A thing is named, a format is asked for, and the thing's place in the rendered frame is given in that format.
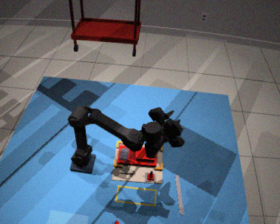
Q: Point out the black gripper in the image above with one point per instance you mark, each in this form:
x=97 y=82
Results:
x=159 y=116

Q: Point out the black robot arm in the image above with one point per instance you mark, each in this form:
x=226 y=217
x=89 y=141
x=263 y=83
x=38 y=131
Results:
x=131 y=138

